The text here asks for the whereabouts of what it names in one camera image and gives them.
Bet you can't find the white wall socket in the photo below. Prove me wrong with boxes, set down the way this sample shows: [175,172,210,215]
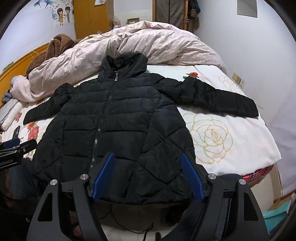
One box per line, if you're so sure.
[232,72,246,88]

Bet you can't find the hanging handbag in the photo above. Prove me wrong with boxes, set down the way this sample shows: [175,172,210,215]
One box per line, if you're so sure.
[188,0,200,19]

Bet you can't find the black puffer jacket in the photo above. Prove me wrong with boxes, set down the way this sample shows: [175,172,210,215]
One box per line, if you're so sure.
[23,53,259,205]

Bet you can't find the black cable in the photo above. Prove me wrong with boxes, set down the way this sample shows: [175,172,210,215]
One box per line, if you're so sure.
[109,203,155,241]

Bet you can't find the yellow wooden wardrobe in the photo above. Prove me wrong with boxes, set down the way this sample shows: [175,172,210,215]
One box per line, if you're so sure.
[73,0,114,39]

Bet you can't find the red checked mattress cover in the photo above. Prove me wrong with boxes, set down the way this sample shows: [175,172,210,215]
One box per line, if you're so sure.
[242,163,277,186]

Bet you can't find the brown plush blanket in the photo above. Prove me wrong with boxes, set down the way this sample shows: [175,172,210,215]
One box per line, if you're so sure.
[25,34,84,76]

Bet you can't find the yellow wooden headboard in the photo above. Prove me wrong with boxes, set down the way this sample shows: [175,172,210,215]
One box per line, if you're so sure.
[0,43,50,109]

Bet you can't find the pink crumpled duvet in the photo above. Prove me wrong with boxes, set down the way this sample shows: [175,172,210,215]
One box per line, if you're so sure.
[10,20,227,103]

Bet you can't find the cartoon couple wall poster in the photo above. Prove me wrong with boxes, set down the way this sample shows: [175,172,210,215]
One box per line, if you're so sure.
[33,0,74,28]

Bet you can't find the grey fabric wardrobe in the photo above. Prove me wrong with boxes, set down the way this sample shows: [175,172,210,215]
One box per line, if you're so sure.
[153,0,188,29]

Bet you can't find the teal box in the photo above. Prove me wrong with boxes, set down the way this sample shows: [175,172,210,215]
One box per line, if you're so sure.
[262,200,292,235]

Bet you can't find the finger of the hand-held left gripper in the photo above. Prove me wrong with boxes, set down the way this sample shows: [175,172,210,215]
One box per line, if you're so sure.
[14,138,38,154]
[0,138,22,150]

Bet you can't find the grey white folded cloth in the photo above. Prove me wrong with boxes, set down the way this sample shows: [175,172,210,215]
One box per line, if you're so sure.
[0,99,22,131]

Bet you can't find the person's left jeans leg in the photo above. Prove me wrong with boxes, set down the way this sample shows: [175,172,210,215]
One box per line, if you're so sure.
[6,159,45,202]

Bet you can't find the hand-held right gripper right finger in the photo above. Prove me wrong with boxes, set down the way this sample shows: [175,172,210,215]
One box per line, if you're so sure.
[181,151,270,241]

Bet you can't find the white rose print bed sheet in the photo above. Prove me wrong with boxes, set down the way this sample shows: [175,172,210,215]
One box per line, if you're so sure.
[0,64,282,183]

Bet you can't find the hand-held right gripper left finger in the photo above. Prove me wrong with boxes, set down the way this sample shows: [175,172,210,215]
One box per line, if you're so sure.
[26,152,115,241]

